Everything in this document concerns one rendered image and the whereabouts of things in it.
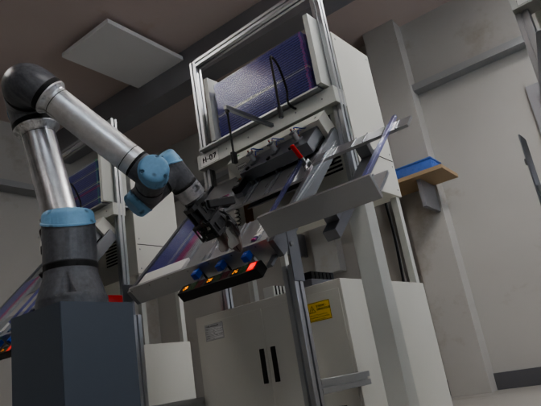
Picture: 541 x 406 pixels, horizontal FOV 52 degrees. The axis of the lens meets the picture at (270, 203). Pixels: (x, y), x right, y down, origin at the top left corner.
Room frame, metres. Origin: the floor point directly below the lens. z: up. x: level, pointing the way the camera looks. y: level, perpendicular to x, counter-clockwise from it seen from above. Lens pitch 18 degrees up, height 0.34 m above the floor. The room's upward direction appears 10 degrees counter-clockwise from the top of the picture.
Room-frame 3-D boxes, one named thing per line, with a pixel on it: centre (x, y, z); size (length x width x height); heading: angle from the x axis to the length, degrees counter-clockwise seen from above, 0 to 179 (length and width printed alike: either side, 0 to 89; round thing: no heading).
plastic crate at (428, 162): (4.14, -1.18, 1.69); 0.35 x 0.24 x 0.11; 56
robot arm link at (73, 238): (1.19, 0.46, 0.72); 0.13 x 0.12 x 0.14; 20
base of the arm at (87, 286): (1.18, 0.46, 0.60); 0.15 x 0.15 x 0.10
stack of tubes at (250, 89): (2.14, -0.07, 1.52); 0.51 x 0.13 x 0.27; 53
